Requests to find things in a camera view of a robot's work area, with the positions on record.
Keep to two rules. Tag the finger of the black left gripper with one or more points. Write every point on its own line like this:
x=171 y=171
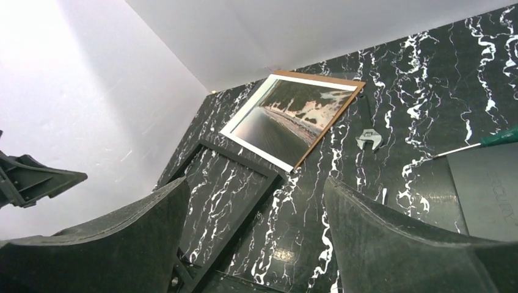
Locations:
x=24 y=181

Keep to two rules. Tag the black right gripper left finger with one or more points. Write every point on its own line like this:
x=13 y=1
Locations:
x=131 y=249

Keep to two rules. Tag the green handled screwdriver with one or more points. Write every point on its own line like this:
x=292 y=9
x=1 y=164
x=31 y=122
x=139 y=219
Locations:
x=502 y=137

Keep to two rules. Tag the brown backing board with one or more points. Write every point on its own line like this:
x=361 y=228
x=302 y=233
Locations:
x=309 y=104

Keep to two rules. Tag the photo with backing board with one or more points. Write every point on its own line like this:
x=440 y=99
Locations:
x=259 y=132

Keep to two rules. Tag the black picture frame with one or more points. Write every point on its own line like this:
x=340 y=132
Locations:
x=227 y=192

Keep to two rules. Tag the adjustable wrench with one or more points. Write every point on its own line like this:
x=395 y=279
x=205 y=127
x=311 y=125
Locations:
x=369 y=134

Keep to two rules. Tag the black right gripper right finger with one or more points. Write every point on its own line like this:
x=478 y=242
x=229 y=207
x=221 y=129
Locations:
x=379 y=249

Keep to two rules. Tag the black rectangular pad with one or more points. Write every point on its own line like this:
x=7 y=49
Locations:
x=485 y=180

